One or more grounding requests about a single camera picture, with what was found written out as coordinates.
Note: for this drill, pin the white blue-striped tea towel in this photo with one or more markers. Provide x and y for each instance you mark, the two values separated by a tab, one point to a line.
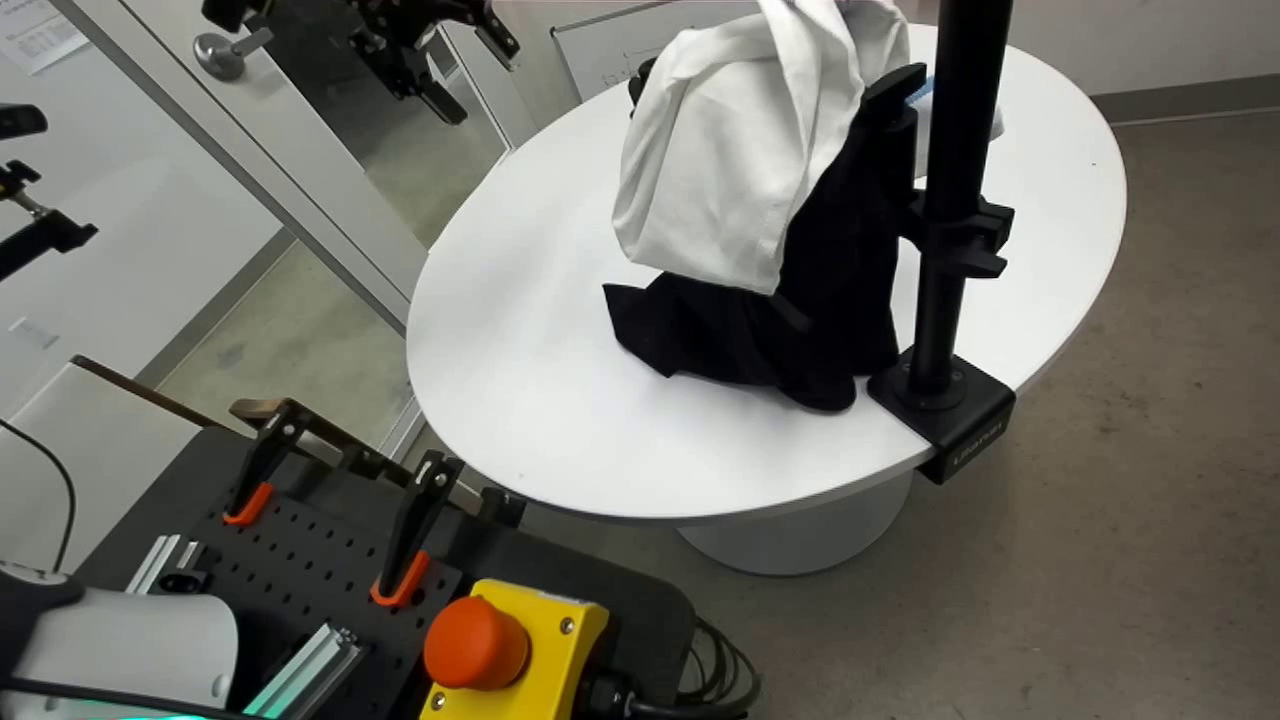
723	146

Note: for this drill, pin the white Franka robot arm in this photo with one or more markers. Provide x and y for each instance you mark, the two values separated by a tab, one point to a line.
122	646

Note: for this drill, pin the black pole stand with clamp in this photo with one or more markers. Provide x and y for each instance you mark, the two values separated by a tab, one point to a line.
960	161

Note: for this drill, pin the black cloth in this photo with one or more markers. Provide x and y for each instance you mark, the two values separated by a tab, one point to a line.
812	306

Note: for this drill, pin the yellow emergency stop box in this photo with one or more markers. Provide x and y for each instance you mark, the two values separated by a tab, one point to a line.
514	655

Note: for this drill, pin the wooden board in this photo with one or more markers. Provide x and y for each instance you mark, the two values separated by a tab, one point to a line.
184	395

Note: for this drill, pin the aluminium extrusion bar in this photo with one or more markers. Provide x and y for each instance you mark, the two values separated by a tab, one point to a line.
304	675
162	562

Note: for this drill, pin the white desk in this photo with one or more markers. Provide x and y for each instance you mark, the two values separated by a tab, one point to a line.
80	454

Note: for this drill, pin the white table pedestal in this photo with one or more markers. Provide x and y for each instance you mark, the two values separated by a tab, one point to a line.
801	533

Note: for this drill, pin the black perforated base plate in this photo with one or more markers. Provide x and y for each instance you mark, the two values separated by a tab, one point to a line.
320	562

